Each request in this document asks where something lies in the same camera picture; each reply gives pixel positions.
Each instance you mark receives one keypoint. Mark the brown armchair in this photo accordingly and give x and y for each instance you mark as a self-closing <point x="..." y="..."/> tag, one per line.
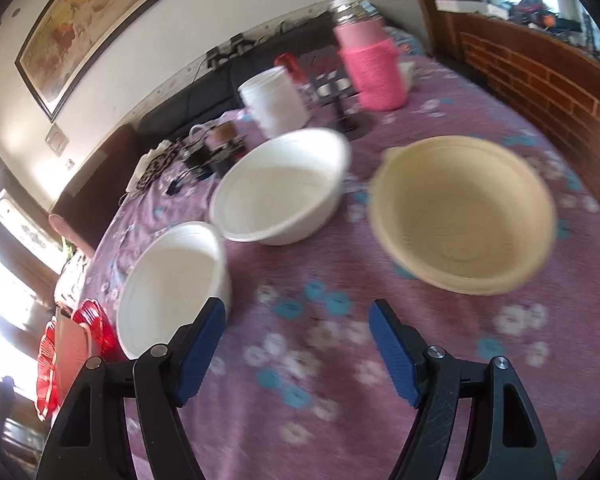
<point x="95" y="185"/>

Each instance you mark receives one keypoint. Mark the white foam bowl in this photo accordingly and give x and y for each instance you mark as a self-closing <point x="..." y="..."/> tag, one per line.
<point x="280" y="185"/>
<point x="165" y="285"/>

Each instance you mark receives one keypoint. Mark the white flat box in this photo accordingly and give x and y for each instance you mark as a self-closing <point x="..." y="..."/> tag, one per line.
<point x="470" y="6"/>

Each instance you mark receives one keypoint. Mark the leopard print cloth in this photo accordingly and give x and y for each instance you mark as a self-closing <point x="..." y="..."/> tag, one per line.
<point x="152" y="165"/>

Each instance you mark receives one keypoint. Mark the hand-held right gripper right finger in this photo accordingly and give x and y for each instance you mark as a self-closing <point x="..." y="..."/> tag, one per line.
<point x="395" y="355"/>

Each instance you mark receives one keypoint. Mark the wooden glass door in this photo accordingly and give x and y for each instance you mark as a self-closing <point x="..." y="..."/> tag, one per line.
<point x="10" y="260"/>

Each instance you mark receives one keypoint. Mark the black sofa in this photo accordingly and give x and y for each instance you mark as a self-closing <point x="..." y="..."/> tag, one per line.
<point x="195" y="105"/>

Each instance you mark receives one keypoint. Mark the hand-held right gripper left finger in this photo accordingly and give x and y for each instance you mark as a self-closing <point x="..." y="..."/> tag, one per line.
<point x="200" y="350"/>

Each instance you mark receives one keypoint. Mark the black charger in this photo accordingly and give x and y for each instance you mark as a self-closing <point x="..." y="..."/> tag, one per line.
<point x="217" y="57"/>
<point x="243" y="44"/>

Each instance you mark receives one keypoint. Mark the red gold-rimmed plate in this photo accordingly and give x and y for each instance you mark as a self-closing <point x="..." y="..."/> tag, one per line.
<point x="97" y="330"/>

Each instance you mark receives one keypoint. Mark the small wall plaque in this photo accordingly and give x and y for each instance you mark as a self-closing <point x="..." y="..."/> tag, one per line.
<point x="57" y="140"/>

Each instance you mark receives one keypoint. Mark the framed horse painting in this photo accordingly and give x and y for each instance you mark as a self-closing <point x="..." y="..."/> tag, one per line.
<point x="105" y="25"/>

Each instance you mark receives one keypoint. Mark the black motor device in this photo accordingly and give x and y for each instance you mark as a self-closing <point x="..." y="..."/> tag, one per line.
<point x="215" y="155"/>

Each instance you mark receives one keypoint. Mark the red plastic bag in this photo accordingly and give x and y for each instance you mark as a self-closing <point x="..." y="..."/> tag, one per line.
<point x="287" y="65"/>

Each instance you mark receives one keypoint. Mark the white plastic jar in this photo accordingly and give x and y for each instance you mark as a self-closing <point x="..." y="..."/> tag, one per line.
<point x="275" y="102"/>

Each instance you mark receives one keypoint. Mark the pink thermos bottle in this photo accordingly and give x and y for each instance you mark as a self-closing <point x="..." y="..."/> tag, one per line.
<point x="375" y="65"/>

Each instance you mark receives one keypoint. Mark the purple floral tablecloth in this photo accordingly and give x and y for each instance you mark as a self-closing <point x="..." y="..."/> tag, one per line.
<point x="330" y="410"/>

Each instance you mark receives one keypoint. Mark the dark toy gadget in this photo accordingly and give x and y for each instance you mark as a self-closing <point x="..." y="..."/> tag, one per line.
<point x="532" y="7"/>

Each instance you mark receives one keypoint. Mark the brick-pattern wooden cabinet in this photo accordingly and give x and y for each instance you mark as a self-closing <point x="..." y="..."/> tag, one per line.
<point x="540" y="85"/>

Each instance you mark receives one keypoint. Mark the large cream bowl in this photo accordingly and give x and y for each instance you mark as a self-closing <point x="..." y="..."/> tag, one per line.
<point x="455" y="210"/>

